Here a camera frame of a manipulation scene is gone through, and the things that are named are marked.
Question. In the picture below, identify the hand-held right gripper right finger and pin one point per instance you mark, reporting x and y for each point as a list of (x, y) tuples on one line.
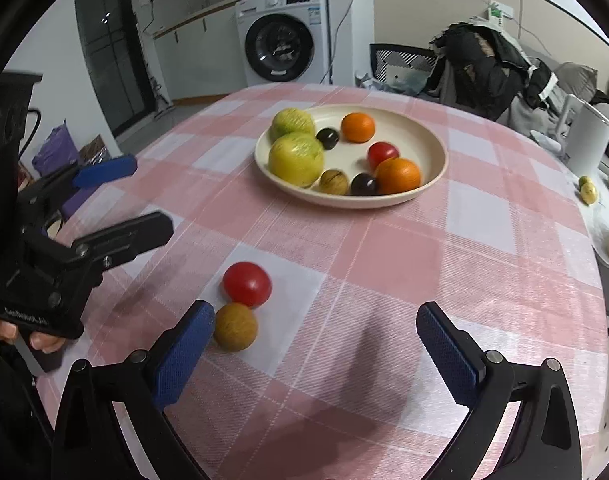
[(447, 355)]

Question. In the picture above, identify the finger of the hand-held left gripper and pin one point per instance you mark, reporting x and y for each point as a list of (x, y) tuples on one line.
[(139, 232), (107, 170)]

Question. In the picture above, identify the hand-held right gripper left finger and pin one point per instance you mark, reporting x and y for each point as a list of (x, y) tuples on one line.
[(182, 355)]

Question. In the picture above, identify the brown-green round fruit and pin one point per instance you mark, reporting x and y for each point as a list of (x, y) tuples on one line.
[(236, 327)]

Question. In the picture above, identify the red tomato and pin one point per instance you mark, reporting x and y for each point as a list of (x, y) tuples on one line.
[(247, 284), (383, 154)]

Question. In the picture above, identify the large orange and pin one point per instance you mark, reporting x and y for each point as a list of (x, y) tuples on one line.
[(399, 176)]

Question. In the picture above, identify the pale green wrinkled guava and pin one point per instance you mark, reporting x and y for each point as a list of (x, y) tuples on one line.
[(290, 122)]

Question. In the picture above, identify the dark purple plum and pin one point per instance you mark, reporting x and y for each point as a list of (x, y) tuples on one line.
[(328, 138), (364, 185)]

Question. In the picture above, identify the cream round plate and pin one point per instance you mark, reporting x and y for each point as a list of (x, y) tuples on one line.
[(414, 135)]

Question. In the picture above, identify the small orange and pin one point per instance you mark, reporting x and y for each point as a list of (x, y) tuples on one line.
[(358, 127)]

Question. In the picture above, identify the person's left hand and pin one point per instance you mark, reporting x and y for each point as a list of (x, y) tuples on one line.
[(47, 344)]

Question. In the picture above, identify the brown patterned box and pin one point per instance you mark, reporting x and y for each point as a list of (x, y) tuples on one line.
[(92, 150)]

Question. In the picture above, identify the purple bag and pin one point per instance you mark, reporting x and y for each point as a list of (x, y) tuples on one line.
[(57, 150)]

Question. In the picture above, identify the pink checked tablecloth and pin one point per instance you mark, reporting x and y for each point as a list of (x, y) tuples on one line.
[(434, 270)]

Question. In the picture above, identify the white mop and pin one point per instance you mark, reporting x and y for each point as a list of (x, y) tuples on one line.
[(160, 102)]

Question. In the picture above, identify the dark glass door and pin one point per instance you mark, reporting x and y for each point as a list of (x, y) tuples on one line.
[(109, 50)]

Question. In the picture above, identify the white kitchen counter cabinet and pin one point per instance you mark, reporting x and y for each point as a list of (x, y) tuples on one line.
[(199, 55)]

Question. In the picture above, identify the yellow-green guava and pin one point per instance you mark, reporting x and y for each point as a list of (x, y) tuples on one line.
[(297, 160)]

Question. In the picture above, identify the small brown longan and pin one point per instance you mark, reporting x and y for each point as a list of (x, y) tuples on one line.
[(333, 182)]

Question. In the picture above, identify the small yellow-green fruit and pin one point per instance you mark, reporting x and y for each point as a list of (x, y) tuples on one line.
[(588, 193), (584, 180)]

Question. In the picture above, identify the white washing machine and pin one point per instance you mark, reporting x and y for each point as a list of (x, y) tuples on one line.
[(284, 45)]

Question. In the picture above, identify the white electric kettle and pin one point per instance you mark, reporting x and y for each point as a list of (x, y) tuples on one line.
[(589, 135)]

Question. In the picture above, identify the dark jacket pile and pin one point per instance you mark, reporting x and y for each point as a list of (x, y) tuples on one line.
[(489, 70)]

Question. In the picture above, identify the patterned back chair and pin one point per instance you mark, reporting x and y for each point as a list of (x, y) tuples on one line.
[(402, 62)]

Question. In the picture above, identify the grey sofa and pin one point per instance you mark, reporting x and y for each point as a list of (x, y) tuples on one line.
[(579, 77)]

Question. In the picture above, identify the white wall socket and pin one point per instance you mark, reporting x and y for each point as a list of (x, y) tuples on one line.
[(499, 12)]

